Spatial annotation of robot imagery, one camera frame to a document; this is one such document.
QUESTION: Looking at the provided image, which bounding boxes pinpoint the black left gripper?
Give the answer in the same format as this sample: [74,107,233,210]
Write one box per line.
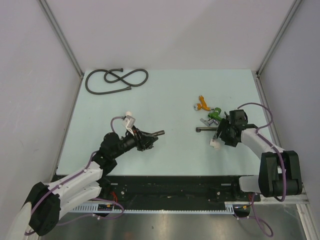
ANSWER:
[111,125,158,159]

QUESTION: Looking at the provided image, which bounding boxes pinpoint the brushed steel water faucet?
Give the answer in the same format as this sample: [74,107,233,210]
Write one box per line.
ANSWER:
[149,130,165,137]

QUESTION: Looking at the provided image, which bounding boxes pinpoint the white plastic pipe tee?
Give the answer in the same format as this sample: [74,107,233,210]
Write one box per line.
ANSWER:
[209,138,221,150]

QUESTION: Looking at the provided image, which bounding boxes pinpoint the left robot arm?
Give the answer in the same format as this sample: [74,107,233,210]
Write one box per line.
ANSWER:
[25,127,165,236]

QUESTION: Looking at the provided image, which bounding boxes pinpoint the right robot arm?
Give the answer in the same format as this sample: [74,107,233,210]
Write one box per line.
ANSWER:
[215,109,303,202]

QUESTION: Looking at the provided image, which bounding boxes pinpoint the green faucet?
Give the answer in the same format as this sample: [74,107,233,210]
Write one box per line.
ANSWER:
[207,107,222,121]

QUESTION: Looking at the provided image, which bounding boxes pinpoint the dark metal L-shaped faucet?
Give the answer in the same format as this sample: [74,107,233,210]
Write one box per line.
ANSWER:
[195,112,229,133]

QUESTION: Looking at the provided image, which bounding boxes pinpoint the orange faucet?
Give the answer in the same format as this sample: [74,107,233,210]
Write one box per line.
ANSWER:
[193,95,212,112]

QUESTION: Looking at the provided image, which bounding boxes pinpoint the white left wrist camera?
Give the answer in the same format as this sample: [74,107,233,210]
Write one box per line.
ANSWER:
[122,115,136,135]

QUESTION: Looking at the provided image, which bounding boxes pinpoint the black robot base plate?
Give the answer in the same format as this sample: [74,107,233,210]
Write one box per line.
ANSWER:
[99,175,252,211]

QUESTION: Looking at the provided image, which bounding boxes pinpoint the grey coiled flexible hose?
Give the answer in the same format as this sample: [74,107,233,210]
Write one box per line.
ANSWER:
[85,67,149,95]

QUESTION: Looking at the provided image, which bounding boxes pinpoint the slotted grey cable duct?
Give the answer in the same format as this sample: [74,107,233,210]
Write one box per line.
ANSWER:
[67,201,251,215]

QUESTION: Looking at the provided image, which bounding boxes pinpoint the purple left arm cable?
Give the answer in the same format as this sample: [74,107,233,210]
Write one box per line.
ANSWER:
[24,116,126,236]

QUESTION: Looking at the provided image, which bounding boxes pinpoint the right aluminium frame post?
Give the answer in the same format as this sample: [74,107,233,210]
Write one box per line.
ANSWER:
[255,0,304,77]

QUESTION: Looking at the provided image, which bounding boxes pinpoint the aluminium frame post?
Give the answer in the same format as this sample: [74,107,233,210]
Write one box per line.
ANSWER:
[255,0,304,77]
[37,0,84,79]

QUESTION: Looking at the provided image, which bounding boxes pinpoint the left aluminium frame post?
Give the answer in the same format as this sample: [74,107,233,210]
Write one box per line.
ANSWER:
[37,0,84,79]

